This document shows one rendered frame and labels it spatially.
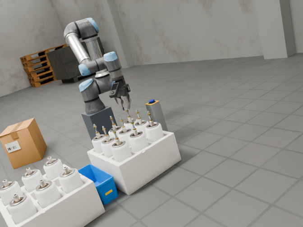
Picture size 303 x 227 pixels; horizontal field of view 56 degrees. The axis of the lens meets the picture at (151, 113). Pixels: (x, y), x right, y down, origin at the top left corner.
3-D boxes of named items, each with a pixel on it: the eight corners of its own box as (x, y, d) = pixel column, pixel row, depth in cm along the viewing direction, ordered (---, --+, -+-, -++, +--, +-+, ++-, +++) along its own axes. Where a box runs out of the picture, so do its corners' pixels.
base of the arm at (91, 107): (83, 113, 219) (78, 101, 216) (100, 105, 227) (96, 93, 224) (90, 115, 207) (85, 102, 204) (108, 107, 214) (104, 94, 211)
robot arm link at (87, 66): (56, 23, 195) (80, 68, 169) (71, 18, 198) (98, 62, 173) (60, 37, 204) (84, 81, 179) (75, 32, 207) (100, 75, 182)
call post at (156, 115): (157, 146, 197) (144, 104, 187) (165, 141, 200) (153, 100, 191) (164, 147, 191) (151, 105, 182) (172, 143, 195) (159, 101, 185)
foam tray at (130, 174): (96, 176, 180) (86, 152, 175) (144, 148, 200) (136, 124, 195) (129, 196, 149) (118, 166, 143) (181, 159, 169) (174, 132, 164)
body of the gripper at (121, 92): (131, 92, 182) (125, 74, 178) (126, 96, 174) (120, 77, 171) (121, 94, 185) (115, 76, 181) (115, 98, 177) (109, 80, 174)
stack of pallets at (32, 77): (68, 73, 925) (58, 46, 899) (77, 72, 853) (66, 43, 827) (30, 87, 866) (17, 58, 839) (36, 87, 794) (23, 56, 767)
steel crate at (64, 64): (111, 69, 693) (100, 36, 670) (68, 85, 641) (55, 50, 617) (97, 70, 771) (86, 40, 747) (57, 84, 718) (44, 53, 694)
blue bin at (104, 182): (80, 189, 170) (73, 172, 167) (96, 179, 176) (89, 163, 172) (103, 206, 146) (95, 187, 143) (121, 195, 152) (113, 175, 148)
